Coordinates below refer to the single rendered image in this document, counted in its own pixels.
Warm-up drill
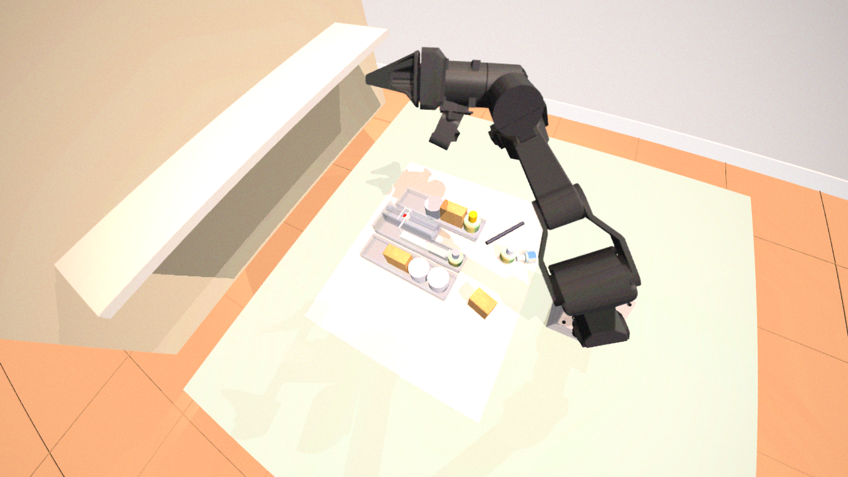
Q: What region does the grey rod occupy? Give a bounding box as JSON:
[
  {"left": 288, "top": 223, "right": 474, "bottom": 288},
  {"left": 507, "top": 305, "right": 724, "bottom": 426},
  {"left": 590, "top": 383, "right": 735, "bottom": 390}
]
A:
[{"left": 486, "top": 221, "right": 525, "bottom": 245}]

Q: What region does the grey cylinder with pale pink top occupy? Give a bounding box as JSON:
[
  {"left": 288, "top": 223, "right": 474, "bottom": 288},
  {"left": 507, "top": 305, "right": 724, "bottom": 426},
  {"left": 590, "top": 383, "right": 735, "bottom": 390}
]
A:
[
  {"left": 427, "top": 267, "right": 449, "bottom": 293},
  {"left": 408, "top": 258, "right": 430, "bottom": 284},
  {"left": 425, "top": 195, "right": 443, "bottom": 219}
]

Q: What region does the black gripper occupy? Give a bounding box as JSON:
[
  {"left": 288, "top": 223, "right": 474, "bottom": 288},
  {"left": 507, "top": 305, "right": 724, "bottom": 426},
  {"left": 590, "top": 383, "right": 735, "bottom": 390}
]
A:
[{"left": 365, "top": 47, "right": 487, "bottom": 111}]

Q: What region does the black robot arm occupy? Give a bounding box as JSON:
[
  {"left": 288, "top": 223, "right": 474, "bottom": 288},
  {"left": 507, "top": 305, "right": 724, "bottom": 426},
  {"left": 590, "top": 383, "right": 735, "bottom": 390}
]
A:
[{"left": 429, "top": 62, "right": 641, "bottom": 348}]

